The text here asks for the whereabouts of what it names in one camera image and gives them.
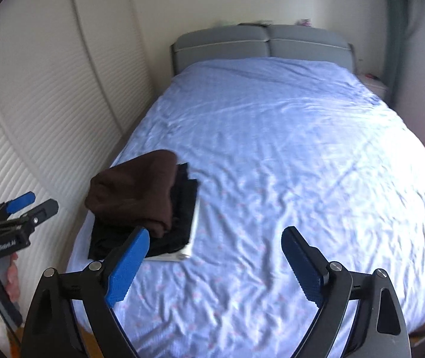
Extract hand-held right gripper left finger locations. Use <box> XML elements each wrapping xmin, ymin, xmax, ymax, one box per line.
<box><xmin>21</xmin><ymin>227</ymin><xmax>150</xmax><ymax>358</ymax></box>

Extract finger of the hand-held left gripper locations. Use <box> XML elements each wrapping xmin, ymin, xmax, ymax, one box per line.
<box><xmin>1</xmin><ymin>199</ymin><xmax>59</xmax><ymax>232</ymax></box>
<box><xmin>0</xmin><ymin>191</ymin><xmax>36</xmax><ymax>220</ymax></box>

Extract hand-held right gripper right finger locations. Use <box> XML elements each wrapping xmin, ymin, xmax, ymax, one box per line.
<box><xmin>281</xmin><ymin>226</ymin><xmax>412</xmax><ymax>358</ymax></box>

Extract brown pants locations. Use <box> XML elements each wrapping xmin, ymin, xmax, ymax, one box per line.
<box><xmin>85</xmin><ymin>150</ymin><xmax>179</xmax><ymax>238</ymax></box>

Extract grey padded headboard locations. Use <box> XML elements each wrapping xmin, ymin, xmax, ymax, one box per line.
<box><xmin>171</xmin><ymin>24</ymin><xmax>355</xmax><ymax>77</ymax></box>

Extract bed with blue sheet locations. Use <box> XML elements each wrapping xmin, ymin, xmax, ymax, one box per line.
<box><xmin>65</xmin><ymin>58</ymin><xmax>425</xmax><ymax>358</ymax></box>

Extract white folded garment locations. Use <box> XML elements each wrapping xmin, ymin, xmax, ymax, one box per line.
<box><xmin>149</xmin><ymin>197</ymin><xmax>202</xmax><ymax>262</ymax></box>

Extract white nightstand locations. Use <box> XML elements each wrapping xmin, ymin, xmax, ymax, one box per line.
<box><xmin>358</xmin><ymin>74</ymin><xmax>390</xmax><ymax>101</ymax></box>

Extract black folded garment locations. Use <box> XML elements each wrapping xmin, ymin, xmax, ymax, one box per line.
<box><xmin>87</xmin><ymin>163</ymin><xmax>199</xmax><ymax>261</ymax></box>

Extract green curtain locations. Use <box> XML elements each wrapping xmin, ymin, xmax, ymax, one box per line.
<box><xmin>382</xmin><ymin>0</ymin><xmax>418</xmax><ymax>110</ymax></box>

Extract white wardrobe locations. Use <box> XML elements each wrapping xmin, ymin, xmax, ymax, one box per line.
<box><xmin>0</xmin><ymin>0</ymin><xmax>157</xmax><ymax>306</ymax></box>

